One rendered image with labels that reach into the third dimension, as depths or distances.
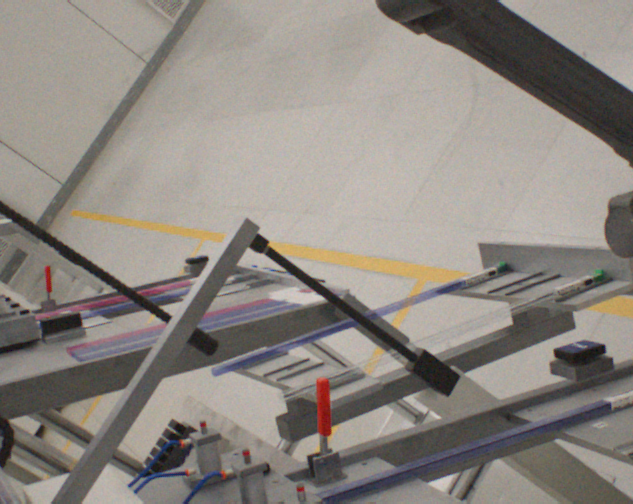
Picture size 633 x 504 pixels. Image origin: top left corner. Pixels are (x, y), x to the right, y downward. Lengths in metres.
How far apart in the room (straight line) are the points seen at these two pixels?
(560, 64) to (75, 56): 7.64
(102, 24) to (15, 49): 0.71
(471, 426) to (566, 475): 0.41
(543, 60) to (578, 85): 0.05
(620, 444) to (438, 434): 0.21
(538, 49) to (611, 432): 0.41
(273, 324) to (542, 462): 0.60
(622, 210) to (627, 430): 0.24
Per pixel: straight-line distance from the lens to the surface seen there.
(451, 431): 1.23
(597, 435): 1.18
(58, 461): 1.83
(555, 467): 1.62
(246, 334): 1.93
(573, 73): 1.16
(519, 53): 1.12
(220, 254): 0.79
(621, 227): 1.23
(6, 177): 8.52
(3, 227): 5.40
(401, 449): 1.20
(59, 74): 8.63
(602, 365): 1.34
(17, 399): 1.84
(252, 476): 0.90
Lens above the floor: 1.61
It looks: 23 degrees down
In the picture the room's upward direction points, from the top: 53 degrees counter-clockwise
